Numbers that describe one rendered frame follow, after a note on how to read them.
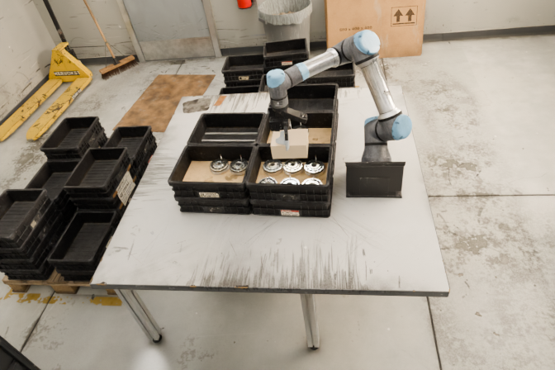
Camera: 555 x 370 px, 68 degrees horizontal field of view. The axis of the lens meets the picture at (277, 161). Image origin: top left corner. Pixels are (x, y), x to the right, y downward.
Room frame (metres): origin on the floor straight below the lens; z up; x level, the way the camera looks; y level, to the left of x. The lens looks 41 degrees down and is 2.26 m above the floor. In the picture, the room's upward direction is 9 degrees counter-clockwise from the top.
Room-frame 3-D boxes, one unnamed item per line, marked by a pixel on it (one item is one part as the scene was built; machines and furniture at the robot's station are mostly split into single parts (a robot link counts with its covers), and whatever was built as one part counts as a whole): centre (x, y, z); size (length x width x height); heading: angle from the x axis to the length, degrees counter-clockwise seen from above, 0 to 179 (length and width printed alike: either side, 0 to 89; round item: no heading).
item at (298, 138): (1.48, -0.07, 1.08); 0.16 x 0.12 x 0.07; 78
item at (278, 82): (1.49, -0.05, 1.40); 0.09 x 0.08 x 0.11; 123
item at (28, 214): (1.88, 1.68, 0.37); 0.40 x 0.30 x 0.45; 168
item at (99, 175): (2.19, 1.21, 0.37); 0.40 x 0.30 x 0.45; 168
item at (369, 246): (1.79, 0.01, 0.35); 1.60 x 1.60 x 0.70; 78
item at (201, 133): (1.91, 0.25, 0.87); 0.40 x 0.30 x 0.11; 75
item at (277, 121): (1.49, -0.04, 1.24); 0.09 x 0.08 x 0.12; 78
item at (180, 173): (1.62, 0.33, 0.87); 0.40 x 0.30 x 0.11; 75
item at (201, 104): (2.58, 0.52, 0.71); 0.22 x 0.19 x 0.01; 78
